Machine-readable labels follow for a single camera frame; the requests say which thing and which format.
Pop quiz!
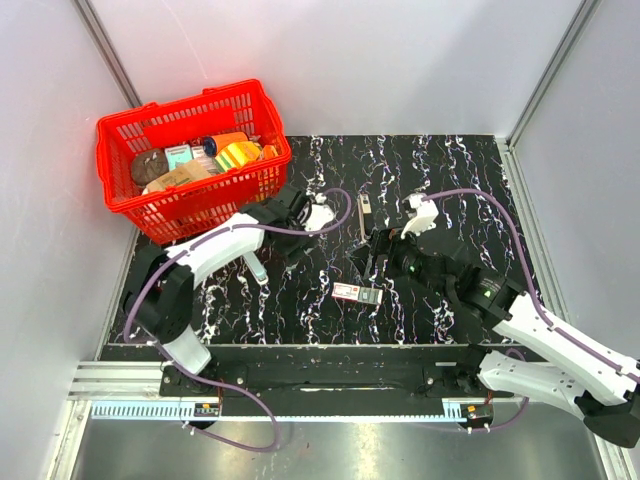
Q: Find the brown round item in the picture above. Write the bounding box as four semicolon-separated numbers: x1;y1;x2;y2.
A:
130;148;169;188

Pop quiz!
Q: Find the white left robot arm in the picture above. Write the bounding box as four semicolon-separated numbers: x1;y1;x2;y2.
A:
121;186;335;396

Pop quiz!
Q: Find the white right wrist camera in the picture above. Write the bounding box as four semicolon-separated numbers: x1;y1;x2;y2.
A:
401;193;439;239

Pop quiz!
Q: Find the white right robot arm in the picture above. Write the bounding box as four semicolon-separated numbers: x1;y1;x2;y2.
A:
350;229;639;448

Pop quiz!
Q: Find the brown cardboard packet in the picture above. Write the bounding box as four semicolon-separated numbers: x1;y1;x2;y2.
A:
143;159;211;194

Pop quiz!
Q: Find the red plastic basket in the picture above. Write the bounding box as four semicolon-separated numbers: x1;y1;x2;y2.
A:
95;79;292;245

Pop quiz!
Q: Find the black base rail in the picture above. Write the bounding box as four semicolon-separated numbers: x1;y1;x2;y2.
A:
159;345;489;421

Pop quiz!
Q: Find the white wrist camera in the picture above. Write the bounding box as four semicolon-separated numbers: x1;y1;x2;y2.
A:
302;193;336;232
401;193;439;239

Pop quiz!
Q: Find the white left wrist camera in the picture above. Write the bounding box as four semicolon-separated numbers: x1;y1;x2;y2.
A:
302;193;336;232

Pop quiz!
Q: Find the yellow green box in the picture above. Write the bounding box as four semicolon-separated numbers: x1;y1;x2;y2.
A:
215;141;262;173

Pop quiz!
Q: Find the orange cylinder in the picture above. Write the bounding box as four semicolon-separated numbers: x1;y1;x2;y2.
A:
201;131;249;157

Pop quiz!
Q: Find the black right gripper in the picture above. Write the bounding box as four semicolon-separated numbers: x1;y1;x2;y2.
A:
347;220;452;300

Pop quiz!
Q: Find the teal small box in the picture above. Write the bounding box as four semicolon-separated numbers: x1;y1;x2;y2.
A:
164;144;193;171

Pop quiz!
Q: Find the staple box with tray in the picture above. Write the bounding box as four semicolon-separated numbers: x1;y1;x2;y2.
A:
332;282;383;305

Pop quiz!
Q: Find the dark stapler magazine part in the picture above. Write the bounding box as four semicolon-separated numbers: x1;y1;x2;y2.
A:
357;193;374;241

